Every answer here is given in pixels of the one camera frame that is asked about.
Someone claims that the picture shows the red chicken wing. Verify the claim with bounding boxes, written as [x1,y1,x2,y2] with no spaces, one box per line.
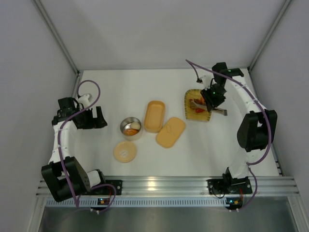
[190,99,201,104]

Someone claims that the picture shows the red sausage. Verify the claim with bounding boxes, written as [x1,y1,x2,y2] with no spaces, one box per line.
[195,108,205,114]

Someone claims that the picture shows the metal tongs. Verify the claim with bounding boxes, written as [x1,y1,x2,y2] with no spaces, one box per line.
[189,99,228,116]

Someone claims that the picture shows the sesame bread bun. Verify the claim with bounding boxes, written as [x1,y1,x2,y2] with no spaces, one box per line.
[123,129,139,136]

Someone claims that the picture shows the white egg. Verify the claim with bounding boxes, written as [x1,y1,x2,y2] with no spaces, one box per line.
[130,122,141,131]

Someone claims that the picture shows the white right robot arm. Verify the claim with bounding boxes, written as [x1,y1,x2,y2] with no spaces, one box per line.
[200,62,278,194]

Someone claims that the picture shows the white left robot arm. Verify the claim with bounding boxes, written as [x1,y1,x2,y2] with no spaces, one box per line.
[41,94,107,202]

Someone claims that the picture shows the tan oblong box lid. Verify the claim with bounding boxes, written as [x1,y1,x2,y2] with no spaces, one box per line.
[156,117,186,148]

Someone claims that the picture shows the tan oblong lunch box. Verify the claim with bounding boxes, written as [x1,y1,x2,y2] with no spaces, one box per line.
[144,101,166,133]

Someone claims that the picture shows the woven bamboo tray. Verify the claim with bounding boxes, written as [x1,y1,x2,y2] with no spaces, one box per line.
[184,89,211,122]

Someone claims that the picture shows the round steel bowl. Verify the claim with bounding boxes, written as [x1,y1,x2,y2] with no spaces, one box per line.
[120,117,143,141]

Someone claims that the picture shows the round tan bowl lid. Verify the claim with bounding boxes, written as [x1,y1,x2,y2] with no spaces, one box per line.
[113,141,137,163]

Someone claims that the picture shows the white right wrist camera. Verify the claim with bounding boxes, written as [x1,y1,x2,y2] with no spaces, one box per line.
[197,75,213,88]

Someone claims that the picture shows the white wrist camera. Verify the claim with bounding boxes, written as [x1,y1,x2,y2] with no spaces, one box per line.
[197,75,213,88]
[77,93,93,108]

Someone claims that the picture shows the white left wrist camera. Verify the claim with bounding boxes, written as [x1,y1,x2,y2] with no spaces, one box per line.
[77,93,93,108]

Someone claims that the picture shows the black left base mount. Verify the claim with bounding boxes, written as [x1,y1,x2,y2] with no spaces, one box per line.
[89,180,123,195]

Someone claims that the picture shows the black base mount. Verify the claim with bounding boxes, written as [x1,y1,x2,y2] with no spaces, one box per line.
[207,178,253,195]
[89,180,123,195]

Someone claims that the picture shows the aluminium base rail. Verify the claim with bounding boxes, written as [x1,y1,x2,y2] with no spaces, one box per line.
[36,175,300,195]

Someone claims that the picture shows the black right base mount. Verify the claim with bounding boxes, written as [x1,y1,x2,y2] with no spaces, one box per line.
[207,178,253,195]

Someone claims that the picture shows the slotted grey cable duct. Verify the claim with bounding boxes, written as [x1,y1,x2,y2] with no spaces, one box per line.
[46,197,241,208]

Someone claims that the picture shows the right aluminium frame post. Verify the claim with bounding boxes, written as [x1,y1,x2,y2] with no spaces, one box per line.
[247,0,294,73]

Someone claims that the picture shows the aluminium frame post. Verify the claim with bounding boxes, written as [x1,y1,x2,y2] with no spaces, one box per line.
[247,0,294,73]
[32,0,80,76]

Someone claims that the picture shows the left aluminium frame post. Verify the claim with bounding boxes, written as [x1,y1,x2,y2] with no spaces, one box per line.
[32,0,80,76]

